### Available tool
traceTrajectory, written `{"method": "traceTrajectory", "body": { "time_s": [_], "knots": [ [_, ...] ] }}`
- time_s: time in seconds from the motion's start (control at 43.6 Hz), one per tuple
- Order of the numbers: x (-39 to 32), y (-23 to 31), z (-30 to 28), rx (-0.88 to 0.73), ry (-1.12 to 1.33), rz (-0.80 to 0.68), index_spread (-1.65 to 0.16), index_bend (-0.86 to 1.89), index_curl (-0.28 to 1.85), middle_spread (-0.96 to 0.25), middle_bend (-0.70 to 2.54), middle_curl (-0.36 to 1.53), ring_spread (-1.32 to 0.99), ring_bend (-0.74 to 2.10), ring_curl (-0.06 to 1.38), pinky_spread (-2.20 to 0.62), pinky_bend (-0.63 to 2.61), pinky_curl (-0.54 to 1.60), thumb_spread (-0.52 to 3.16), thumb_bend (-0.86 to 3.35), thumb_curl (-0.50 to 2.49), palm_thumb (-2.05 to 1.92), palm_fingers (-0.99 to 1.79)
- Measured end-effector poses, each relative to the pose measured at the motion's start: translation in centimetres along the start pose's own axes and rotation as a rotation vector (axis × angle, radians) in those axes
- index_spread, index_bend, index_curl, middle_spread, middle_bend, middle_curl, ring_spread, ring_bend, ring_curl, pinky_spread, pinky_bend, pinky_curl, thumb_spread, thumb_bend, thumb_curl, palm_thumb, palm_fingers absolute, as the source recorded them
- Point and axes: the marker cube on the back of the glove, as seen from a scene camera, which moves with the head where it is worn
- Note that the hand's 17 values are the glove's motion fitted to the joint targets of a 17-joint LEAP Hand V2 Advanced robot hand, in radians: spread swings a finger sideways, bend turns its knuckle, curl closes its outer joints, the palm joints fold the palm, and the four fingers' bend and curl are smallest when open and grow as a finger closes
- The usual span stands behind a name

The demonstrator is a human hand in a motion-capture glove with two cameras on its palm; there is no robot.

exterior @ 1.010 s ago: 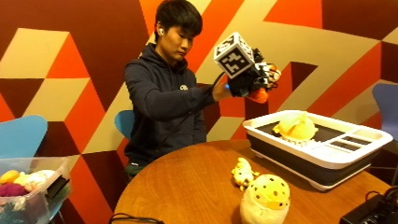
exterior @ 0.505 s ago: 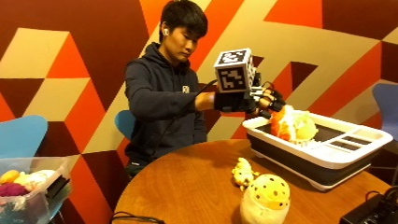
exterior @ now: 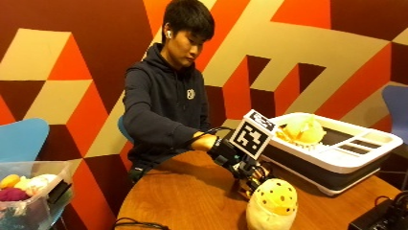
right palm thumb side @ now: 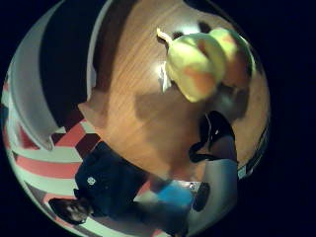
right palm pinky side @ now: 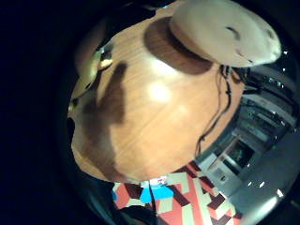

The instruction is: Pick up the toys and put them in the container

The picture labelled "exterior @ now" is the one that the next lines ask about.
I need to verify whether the light blue chair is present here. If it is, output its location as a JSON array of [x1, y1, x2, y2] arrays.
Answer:
[[0, 118, 50, 163]]

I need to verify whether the purple blue chair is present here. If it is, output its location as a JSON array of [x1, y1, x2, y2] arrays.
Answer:
[[381, 84, 408, 145]]

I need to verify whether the black glove cable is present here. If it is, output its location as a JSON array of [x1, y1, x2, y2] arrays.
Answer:
[[172, 126, 235, 151]]

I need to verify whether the black device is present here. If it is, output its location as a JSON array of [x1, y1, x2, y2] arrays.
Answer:
[[346, 191, 408, 230]]

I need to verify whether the purple plush toy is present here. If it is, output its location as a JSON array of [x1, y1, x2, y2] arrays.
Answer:
[[0, 187, 32, 202]]

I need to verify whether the blue seat back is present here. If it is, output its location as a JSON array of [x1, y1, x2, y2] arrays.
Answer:
[[117, 114, 135, 144]]

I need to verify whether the yellow round plush toy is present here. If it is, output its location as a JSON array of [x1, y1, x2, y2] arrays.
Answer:
[[0, 173, 21, 190]]

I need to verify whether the white marker cube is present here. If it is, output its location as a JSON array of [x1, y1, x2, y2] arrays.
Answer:
[[228, 108, 279, 161]]

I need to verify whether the clear plastic storage bin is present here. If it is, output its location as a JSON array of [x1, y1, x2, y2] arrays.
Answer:
[[0, 160, 74, 230]]

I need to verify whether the the person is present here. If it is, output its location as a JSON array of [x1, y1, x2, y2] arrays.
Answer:
[[121, 0, 219, 184]]

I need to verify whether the yellow spotted plush toy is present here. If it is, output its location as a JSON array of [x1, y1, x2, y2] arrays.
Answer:
[[244, 178, 299, 230]]

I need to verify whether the white plush toy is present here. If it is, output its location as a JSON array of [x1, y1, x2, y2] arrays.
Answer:
[[24, 173, 58, 196]]

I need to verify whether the white grey dish rack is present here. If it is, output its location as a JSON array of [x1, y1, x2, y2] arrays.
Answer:
[[259, 111, 404, 196]]

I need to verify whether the black table cable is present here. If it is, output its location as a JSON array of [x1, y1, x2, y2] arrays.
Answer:
[[111, 217, 171, 230]]

